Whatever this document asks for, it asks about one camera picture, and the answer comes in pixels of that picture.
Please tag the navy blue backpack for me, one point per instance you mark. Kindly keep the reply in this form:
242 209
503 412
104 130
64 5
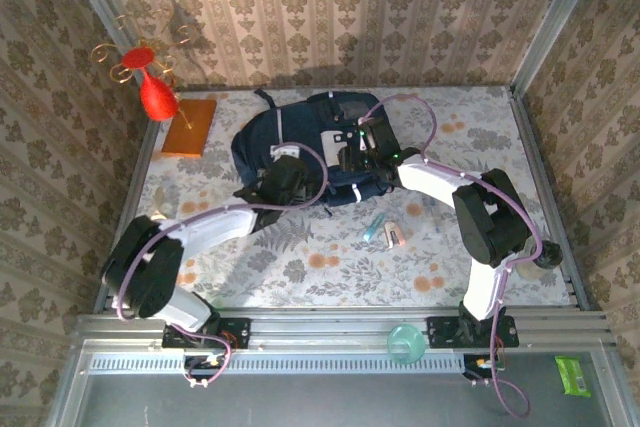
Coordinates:
300 122

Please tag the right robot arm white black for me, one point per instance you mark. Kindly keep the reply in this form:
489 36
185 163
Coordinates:
430 182

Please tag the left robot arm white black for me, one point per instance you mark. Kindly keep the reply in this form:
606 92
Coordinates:
215 227

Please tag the teal pen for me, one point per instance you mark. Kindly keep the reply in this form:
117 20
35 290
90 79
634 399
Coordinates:
374 227

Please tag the gold jewelry stand wooden base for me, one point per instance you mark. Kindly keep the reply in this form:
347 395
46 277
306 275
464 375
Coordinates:
190 132

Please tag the beige plastic clip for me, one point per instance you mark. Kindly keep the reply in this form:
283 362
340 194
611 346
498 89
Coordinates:
160 197

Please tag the teal plastic cup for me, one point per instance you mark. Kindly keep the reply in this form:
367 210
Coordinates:
406 344

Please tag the bottle with black cap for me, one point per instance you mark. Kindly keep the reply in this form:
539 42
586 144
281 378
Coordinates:
550 254

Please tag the green packet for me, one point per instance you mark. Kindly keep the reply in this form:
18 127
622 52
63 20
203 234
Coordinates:
572 376

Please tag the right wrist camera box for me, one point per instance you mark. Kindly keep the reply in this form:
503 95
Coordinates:
364 122

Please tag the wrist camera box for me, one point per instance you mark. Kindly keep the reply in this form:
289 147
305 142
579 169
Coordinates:
364 122
285 150

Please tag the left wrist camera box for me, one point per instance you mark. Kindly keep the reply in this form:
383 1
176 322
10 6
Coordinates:
285 150

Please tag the aluminium frame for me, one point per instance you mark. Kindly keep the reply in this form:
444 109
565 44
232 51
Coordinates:
325 328

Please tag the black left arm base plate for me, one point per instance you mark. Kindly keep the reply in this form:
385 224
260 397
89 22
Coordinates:
240 332

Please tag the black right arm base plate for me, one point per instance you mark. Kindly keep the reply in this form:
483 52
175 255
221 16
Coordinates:
442 332

